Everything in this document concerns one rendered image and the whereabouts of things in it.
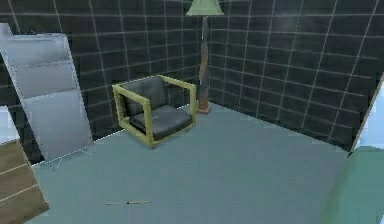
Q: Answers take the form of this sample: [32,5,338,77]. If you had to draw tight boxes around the green shade floor lamp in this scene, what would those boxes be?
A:
[185,0,225,115]

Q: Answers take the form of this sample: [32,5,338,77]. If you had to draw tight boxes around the white chest of drawers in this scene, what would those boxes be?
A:
[0,22,95,171]

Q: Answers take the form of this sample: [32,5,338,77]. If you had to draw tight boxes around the brown wooden dresser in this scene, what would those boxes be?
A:
[0,139,50,224]

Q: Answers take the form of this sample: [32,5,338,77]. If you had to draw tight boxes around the yellow frame black armchair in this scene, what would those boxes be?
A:
[111,74,198,149]

